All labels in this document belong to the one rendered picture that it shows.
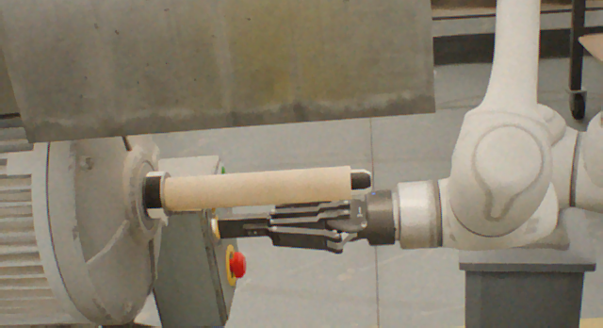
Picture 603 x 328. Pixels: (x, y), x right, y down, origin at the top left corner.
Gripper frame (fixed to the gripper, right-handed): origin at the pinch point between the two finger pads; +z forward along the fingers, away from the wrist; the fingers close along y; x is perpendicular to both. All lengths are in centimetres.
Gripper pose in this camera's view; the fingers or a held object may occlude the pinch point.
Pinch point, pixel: (244, 225)
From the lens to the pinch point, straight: 103.0
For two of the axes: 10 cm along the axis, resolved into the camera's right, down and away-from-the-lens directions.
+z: -9.9, 0.7, 1.1
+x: -1.1, -8.9, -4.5
